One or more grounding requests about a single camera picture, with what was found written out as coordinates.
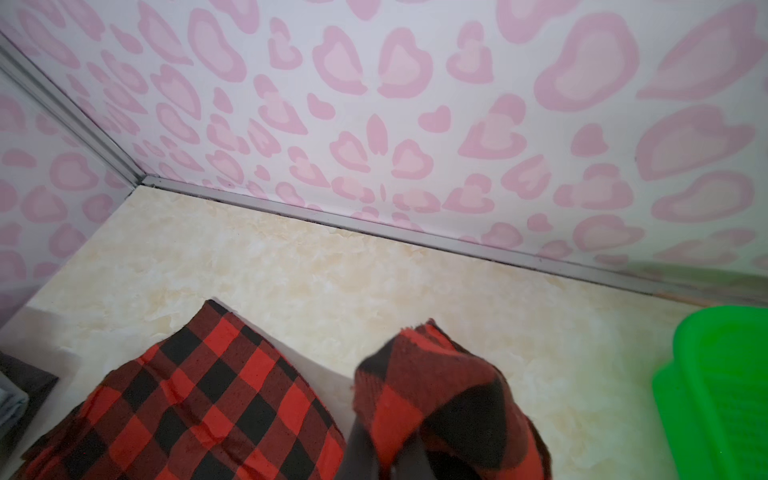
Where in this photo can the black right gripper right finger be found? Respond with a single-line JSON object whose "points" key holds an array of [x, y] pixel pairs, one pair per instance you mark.
{"points": [[412, 461]]}

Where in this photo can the folded grey shirt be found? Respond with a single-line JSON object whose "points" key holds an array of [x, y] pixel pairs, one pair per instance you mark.
{"points": [[13, 405]]}

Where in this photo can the green plastic basket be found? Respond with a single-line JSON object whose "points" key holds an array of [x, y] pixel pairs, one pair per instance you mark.
{"points": [[712, 396]]}

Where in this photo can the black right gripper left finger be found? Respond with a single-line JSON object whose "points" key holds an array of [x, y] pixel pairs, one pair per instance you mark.
{"points": [[360, 460]]}

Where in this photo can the red black plaid shirt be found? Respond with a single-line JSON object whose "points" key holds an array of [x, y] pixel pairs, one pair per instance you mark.
{"points": [[217, 400]]}

